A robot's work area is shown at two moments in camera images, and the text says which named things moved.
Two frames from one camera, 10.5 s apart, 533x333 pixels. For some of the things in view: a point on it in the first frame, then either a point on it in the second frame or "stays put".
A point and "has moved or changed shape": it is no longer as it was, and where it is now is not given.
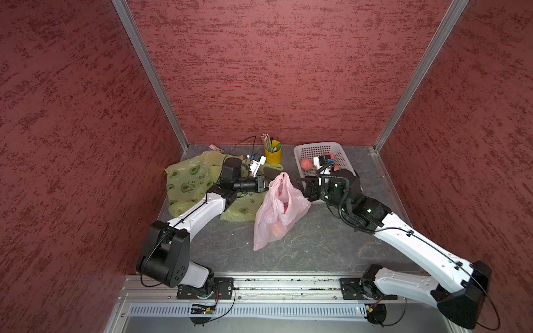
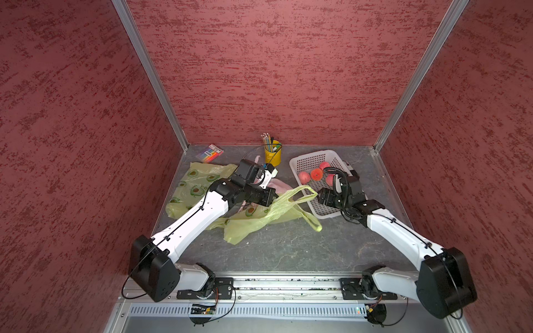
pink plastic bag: (277, 210) has moved or changed shape
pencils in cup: (268, 141) stays put
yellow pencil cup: (274, 157) stays put
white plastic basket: (310, 150) → (306, 164)
